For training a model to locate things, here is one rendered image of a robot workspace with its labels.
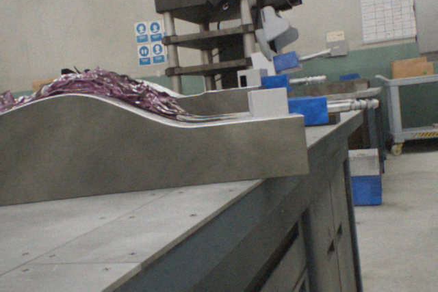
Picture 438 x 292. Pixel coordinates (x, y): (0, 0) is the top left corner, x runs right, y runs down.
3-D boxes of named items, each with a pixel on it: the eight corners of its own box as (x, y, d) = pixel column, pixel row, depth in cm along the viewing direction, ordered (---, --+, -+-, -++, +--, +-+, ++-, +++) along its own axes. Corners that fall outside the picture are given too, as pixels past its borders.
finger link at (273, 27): (292, 46, 91) (284, -4, 94) (257, 55, 93) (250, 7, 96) (297, 53, 94) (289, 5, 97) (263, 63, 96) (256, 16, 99)
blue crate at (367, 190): (383, 194, 432) (380, 166, 431) (382, 206, 393) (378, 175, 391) (304, 197, 451) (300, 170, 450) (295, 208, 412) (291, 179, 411)
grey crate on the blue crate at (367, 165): (380, 167, 430) (378, 148, 430) (379, 176, 391) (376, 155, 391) (301, 171, 450) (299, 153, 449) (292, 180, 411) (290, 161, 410)
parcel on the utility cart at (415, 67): (428, 81, 667) (426, 57, 666) (434, 81, 635) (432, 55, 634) (391, 85, 675) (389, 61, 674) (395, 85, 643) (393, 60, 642)
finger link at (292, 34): (304, 59, 99) (291, 7, 98) (272, 68, 101) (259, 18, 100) (306, 57, 102) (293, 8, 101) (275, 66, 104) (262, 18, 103)
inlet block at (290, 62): (336, 69, 96) (330, 39, 97) (331, 65, 92) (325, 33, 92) (263, 87, 101) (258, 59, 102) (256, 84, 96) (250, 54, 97)
